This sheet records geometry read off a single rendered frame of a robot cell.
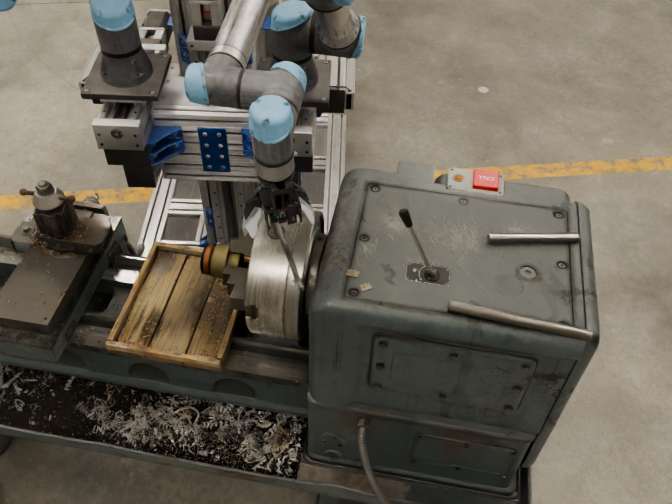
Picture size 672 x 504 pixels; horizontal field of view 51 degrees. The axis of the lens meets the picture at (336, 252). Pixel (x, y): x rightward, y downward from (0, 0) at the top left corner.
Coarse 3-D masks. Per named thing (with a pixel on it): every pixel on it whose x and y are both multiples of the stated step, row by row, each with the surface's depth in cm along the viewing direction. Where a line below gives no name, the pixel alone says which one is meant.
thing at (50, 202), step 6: (54, 186) 177; (36, 192) 175; (54, 192) 175; (60, 192) 177; (36, 198) 174; (42, 198) 174; (48, 198) 174; (54, 198) 175; (36, 204) 175; (42, 204) 174; (48, 204) 174; (54, 204) 175; (60, 204) 176
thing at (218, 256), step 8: (208, 248) 168; (216, 248) 168; (224, 248) 168; (208, 256) 167; (216, 256) 167; (224, 256) 166; (232, 256) 168; (240, 256) 168; (200, 264) 168; (208, 264) 168; (216, 264) 167; (224, 264) 166; (232, 264) 167; (240, 264) 173; (208, 272) 169; (216, 272) 167
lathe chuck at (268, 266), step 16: (256, 240) 155; (272, 240) 155; (288, 240) 155; (256, 256) 154; (272, 256) 154; (256, 272) 154; (272, 272) 153; (256, 288) 154; (272, 288) 154; (256, 304) 156; (272, 304) 155; (256, 320) 159; (272, 320) 158
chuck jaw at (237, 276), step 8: (224, 272) 165; (232, 272) 165; (240, 272) 165; (224, 280) 166; (232, 280) 163; (240, 280) 163; (232, 288) 163; (240, 288) 161; (232, 296) 159; (240, 296) 159; (232, 304) 160; (240, 304) 159; (248, 312) 158; (256, 312) 158
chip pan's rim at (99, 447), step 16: (0, 432) 198; (16, 432) 196; (32, 432) 191; (80, 448) 196; (96, 448) 194; (112, 448) 190; (128, 448) 189; (304, 448) 195; (176, 464) 192; (192, 464) 187; (208, 464) 187; (320, 464) 193; (256, 480) 191; (272, 480) 188; (288, 480) 184; (304, 480) 185; (400, 480) 191; (416, 480) 190; (528, 480) 186; (336, 496) 189; (352, 496) 187; (368, 496) 185; (496, 496) 188; (512, 496) 188; (528, 496) 183
